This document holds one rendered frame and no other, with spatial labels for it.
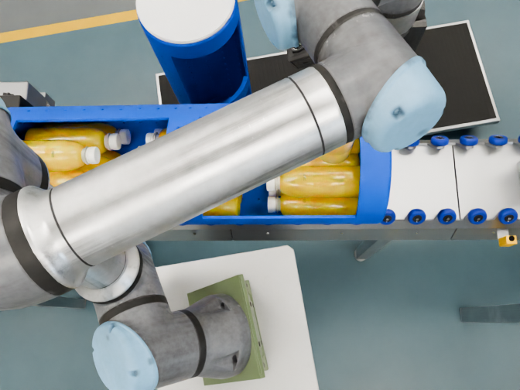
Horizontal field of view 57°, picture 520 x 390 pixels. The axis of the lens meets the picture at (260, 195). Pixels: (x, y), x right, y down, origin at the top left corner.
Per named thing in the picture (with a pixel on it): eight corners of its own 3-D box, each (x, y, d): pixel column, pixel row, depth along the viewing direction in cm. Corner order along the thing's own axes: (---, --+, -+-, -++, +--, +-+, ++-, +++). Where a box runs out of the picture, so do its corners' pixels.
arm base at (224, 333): (260, 370, 82) (214, 384, 76) (210, 381, 92) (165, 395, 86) (238, 284, 87) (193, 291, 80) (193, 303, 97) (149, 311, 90)
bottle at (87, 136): (21, 129, 111) (105, 128, 110) (36, 125, 118) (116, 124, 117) (25, 160, 113) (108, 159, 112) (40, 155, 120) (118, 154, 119)
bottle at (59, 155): (14, 142, 113) (97, 141, 112) (13, 173, 113) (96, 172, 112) (-5, 138, 106) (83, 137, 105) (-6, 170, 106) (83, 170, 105)
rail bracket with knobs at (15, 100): (35, 138, 140) (16, 124, 130) (11, 138, 140) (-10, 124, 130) (39, 107, 142) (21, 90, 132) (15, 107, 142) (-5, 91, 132)
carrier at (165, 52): (181, 133, 219) (232, 165, 213) (114, 15, 134) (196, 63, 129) (217, 85, 224) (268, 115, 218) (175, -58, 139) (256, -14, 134)
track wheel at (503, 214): (521, 211, 118) (518, 206, 119) (502, 212, 118) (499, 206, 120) (516, 225, 121) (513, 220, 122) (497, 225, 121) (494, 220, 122)
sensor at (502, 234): (509, 247, 125) (518, 244, 120) (497, 247, 125) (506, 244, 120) (505, 217, 127) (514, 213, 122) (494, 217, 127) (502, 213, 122)
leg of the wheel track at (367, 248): (367, 261, 214) (398, 237, 154) (354, 261, 215) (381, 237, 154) (366, 248, 216) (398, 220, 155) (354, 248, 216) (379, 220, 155)
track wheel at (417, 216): (428, 212, 119) (426, 207, 121) (409, 212, 119) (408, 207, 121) (425, 226, 122) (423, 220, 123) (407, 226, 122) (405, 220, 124)
